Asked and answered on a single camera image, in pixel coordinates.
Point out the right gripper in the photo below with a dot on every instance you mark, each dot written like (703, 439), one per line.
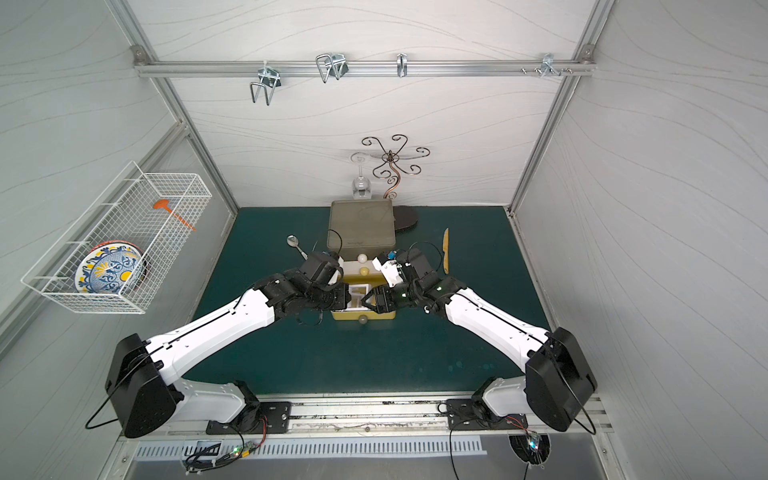
(380, 297)

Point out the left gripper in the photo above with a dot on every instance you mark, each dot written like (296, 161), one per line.
(338, 295)

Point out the three-tier drawer organizer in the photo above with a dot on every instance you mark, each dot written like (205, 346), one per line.
(359, 230)

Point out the white brooch box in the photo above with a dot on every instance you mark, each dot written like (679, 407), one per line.
(357, 293)

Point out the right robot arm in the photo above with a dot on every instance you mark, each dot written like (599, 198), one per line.
(556, 380)

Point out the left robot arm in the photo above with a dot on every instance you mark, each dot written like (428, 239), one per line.
(145, 383)

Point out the metal spoon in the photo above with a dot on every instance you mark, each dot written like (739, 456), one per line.
(293, 242)

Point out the wooden knife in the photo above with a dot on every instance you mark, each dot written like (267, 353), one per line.
(445, 250)

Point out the clear wine glass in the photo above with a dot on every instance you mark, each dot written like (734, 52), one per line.
(361, 185)

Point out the ornate metal cup stand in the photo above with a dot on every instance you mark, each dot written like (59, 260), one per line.
(393, 167)

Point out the white ventilation grille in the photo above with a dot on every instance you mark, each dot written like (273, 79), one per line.
(317, 448)

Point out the orange plastic spatula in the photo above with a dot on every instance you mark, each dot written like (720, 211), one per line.
(163, 204)

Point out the patterned ceramic plate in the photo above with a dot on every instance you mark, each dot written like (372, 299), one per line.
(110, 268)

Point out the metal double hook left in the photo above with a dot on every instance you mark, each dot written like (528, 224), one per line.
(268, 79)

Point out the metal double hook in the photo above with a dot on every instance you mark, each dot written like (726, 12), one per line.
(331, 65)
(268, 79)

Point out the metal double hook middle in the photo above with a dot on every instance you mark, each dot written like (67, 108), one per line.
(331, 65)

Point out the small metal hook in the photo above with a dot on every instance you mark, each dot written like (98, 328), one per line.
(401, 65)

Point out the metal hook right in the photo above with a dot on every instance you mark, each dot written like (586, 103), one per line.
(547, 68)

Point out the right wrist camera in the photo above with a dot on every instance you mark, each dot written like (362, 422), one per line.
(387, 265)

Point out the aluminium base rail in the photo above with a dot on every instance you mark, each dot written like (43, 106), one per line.
(326, 416)

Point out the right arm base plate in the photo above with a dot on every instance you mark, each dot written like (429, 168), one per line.
(467, 415)

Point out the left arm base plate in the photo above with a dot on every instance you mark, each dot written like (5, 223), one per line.
(269, 417)

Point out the white wire basket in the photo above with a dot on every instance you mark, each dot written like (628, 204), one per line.
(122, 211)

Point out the aluminium overhead rail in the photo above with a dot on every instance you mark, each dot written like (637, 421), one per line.
(357, 68)

